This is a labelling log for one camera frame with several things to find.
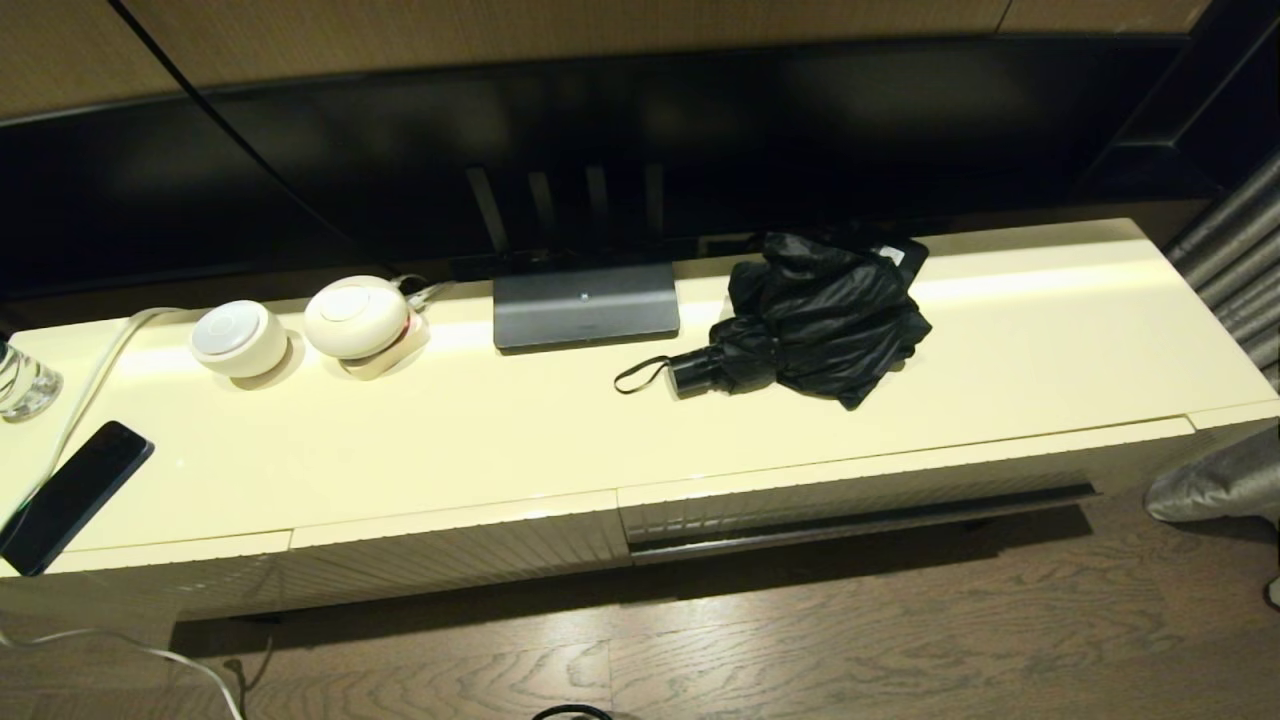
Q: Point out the black umbrella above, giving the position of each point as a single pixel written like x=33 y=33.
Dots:
x=820 y=320

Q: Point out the cream ribbed drawer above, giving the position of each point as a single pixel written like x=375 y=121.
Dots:
x=850 y=475

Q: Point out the white ribbed cabinet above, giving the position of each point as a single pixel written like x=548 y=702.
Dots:
x=500 y=430

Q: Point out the black flat television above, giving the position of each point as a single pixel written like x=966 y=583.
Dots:
x=700 y=130

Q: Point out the black set-top box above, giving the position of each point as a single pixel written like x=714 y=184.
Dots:
x=908 y=258

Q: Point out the large white round speaker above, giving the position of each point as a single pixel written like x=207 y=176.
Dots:
x=355 y=318

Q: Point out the small white round speaker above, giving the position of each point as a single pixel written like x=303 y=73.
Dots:
x=240 y=340

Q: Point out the black smartphone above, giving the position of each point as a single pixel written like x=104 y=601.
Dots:
x=75 y=495

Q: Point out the grey pleated curtain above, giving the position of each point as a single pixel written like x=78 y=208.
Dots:
x=1240 y=260

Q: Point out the clear drinking glass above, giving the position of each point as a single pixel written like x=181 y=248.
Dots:
x=25 y=385

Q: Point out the grey television base plate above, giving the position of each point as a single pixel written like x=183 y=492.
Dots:
x=585 y=315

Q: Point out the black wall frame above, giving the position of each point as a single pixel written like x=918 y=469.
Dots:
x=1200 y=110

